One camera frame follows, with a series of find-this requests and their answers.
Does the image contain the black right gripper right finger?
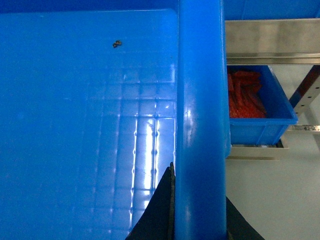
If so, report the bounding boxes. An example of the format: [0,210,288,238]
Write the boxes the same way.
[226,197,265,240]

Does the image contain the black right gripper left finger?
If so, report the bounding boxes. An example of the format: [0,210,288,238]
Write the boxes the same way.
[126,162,175,240]

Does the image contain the large blue plastic crate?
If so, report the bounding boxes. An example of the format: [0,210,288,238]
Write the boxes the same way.
[0,0,230,240]

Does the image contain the blue crate upper shelf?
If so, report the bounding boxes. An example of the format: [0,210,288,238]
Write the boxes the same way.
[223,0,320,21]

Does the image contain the blue bin with red items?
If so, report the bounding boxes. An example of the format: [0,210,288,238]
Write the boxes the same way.
[227,65,298,145]

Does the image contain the red items in bin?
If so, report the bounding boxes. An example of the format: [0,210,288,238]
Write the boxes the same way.
[227,70,267,119]

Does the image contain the small debris in crate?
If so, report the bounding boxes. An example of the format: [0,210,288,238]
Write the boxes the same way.
[112,40,122,48]

